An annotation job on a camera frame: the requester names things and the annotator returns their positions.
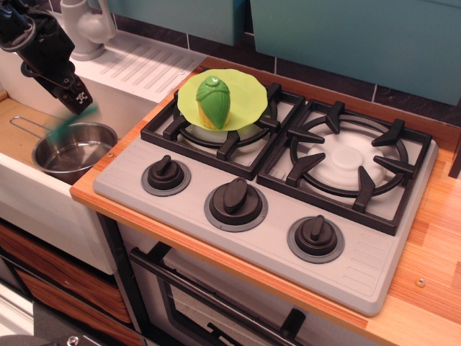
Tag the black left burner grate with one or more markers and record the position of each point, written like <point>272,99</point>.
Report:
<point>240,152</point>

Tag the black left stove knob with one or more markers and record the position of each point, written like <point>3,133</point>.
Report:
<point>166,177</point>

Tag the black right stove knob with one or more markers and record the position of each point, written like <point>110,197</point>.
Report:
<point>316,240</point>

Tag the green toy cucumber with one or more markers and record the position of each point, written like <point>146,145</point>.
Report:
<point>72,122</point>

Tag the grey toy stovetop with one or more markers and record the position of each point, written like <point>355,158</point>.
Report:
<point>359,278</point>

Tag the black burner grate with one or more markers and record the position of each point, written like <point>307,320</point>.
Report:
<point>348,164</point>
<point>240,152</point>

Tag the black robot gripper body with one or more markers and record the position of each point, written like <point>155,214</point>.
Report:
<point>46,56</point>

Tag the toy corncob with green husk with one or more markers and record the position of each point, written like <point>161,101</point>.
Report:
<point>214,102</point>

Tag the stainless steel pot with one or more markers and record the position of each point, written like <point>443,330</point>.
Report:
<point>69,154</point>

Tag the black middle stove knob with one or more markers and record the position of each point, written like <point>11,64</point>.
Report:
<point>236,206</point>

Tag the black oven door handle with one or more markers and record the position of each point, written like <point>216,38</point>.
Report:
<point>169,277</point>

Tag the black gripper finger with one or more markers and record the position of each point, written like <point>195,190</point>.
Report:
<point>75,97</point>

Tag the light green plastic plate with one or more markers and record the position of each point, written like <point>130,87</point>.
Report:
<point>248,98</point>

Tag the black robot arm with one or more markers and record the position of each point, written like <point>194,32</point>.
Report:
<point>14,26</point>

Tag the toy oven door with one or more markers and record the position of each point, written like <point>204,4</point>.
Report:
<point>198,304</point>

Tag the black right burner grate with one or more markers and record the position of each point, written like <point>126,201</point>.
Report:
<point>348,164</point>

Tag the black stove knob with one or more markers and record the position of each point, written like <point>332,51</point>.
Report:
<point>316,240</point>
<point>236,206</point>
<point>166,177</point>

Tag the wooden drawer fronts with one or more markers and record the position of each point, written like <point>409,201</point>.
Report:
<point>65,284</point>

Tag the grey toy faucet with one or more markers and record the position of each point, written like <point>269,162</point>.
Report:
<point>88,32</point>

